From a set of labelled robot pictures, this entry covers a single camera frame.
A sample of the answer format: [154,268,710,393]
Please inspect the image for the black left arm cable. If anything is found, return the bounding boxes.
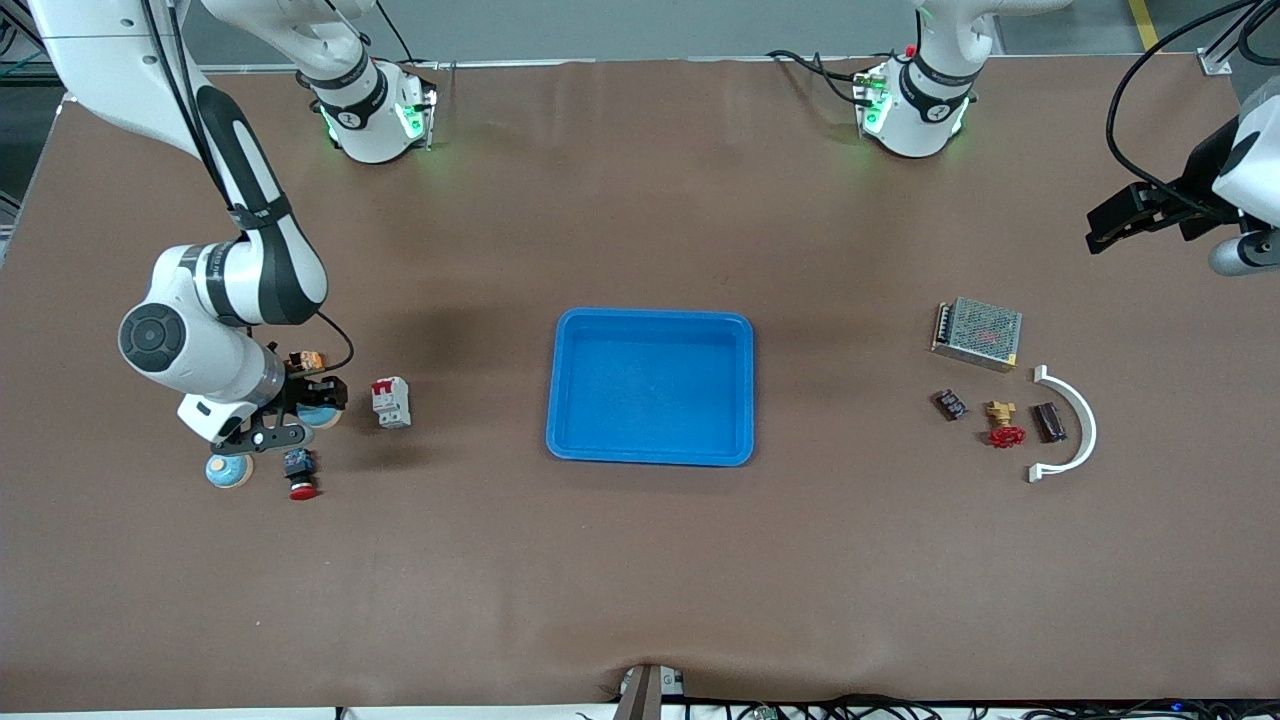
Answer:
[1105,0,1280,216]

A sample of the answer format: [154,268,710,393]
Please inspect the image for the blue plastic tray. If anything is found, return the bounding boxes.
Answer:
[545,307,756,468]

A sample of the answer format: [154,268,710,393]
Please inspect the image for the white curved plastic bracket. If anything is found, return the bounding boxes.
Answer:
[1028,365,1098,484]

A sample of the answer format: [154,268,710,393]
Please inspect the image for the red mushroom emergency stop button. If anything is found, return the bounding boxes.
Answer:
[282,448,321,501]

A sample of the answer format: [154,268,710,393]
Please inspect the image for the black base cable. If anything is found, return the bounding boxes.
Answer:
[375,0,421,66]
[765,48,881,109]

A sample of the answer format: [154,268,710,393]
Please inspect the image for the brown table mat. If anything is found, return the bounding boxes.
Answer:
[0,55,1280,713]

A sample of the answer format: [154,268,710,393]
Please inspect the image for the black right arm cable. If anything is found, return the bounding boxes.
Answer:
[140,0,356,376]

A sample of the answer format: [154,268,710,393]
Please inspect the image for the black right base cable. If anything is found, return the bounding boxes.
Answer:
[375,0,421,66]

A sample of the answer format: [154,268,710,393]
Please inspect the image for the metal mesh power supply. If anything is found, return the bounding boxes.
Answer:
[930,296,1024,374]

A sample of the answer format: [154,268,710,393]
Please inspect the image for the black left base cable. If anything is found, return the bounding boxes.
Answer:
[765,48,881,109]

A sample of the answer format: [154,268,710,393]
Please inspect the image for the black cable bundle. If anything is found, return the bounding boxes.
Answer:
[575,695,1280,720]

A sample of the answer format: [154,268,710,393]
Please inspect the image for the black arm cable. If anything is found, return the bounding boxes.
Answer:
[140,0,356,376]
[1105,0,1280,216]

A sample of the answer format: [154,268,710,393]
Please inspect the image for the white red circuit breaker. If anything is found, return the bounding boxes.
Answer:
[371,376,413,429]

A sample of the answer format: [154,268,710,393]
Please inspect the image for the brass valve red handwheel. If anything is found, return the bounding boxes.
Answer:
[982,400,1027,449]

